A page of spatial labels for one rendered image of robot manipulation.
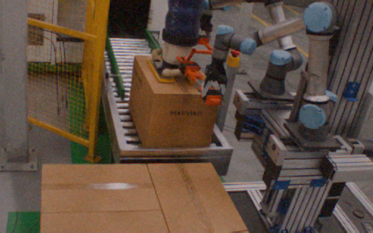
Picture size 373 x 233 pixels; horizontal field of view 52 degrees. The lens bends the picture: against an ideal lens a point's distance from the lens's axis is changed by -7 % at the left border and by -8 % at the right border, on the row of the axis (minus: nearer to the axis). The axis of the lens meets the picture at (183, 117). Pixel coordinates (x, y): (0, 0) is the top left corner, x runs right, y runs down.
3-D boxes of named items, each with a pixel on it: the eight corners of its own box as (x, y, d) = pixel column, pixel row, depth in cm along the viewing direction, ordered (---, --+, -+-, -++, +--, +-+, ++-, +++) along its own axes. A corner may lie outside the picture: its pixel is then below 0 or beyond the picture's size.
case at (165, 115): (127, 107, 290) (134, 54, 271) (180, 107, 303) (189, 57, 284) (145, 154, 240) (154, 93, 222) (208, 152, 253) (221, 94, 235)
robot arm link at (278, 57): (262, 71, 226) (267, 49, 220) (274, 68, 235) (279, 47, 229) (279, 80, 219) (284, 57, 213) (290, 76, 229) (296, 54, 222)
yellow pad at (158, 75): (146, 61, 262) (147, 54, 260) (161, 61, 266) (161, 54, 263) (158, 82, 234) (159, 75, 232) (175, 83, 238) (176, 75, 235)
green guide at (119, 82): (96, 33, 427) (96, 25, 423) (105, 33, 430) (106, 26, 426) (110, 99, 294) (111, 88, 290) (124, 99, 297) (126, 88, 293)
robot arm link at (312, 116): (330, 122, 177) (338, 1, 158) (322, 133, 165) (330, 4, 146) (306, 118, 183) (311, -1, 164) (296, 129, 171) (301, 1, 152)
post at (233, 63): (203, 168, 334) (228, 54, 288) (210, 168, 336) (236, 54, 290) (205, 173, 328) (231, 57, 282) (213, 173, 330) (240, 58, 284)
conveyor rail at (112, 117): (91, 46, 433) (93, 29, 424) (96, 46, 434) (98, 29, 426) (117, 175, 241) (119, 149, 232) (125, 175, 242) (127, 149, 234)
